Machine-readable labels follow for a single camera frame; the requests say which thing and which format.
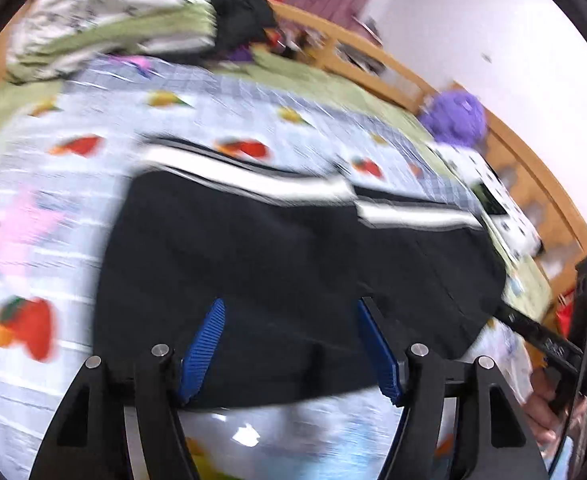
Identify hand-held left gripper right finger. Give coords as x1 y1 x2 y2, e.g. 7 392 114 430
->
356 296 549 480

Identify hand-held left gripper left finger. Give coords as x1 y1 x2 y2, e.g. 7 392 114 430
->
28 298 227 480

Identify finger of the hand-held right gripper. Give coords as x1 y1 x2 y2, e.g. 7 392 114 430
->
493 300 583 362

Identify black pants with white waistband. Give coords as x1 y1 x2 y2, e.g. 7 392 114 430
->
94 132 507 408

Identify person's right hand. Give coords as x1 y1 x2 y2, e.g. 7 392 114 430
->
526 367 587 446

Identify white floral pillow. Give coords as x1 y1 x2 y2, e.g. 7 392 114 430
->
433 142 544 256

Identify fruit print plastic sheet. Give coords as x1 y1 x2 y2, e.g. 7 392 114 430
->
0 85 534 480

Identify purple plush toy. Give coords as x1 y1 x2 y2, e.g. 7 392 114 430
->
418 91 489 147

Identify green bed blanket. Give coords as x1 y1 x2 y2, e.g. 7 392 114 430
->
0 52 554 321

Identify folded white green floral quilt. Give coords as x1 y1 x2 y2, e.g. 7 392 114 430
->
6 0 219 86

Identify wooden bed frame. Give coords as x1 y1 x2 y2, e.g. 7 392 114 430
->
266 0 587 311

